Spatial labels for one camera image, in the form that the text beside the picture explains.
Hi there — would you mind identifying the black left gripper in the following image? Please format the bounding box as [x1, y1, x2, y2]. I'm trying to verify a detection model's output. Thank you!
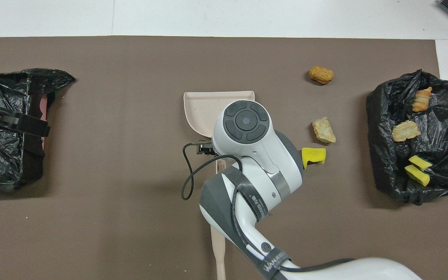
[0, 107, 50, 137]

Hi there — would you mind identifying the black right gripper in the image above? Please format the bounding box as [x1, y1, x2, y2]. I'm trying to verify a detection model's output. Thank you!
[198, 140, 215, 155]

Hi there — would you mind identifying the beige plastic dustpan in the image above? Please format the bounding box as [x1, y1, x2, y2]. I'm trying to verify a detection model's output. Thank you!
[183, 91, 256, 172]

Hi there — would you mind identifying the yellow sponge piece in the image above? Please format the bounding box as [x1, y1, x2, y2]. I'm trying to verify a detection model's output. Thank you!
[301, 147, 326, 170]
[404, 165, 431, 187]
[409, 155, 433, 171]

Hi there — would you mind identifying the pale bread chunk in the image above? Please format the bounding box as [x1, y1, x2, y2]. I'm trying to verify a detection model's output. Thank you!
[392, 120, 422, 142]
[312, 117, 336, 144]

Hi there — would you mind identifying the brown fried nugget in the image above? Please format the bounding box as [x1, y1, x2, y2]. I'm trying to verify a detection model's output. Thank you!
[309, 65, 334, 85]

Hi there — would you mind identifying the striped orange croissant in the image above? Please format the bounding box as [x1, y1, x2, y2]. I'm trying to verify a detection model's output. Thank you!
[412, 87, 433, 113]

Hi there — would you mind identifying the pink plastic bin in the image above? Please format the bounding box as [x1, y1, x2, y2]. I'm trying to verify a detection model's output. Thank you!
[39, 94, 49, 150]

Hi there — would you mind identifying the black trash bag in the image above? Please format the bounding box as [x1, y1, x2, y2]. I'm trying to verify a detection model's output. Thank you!
[366, 69, 448, 205]
[0, 68, 76, 192]

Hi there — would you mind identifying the brown table mat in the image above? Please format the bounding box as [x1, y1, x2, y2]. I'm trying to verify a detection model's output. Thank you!
[0, 36, 448, 280]

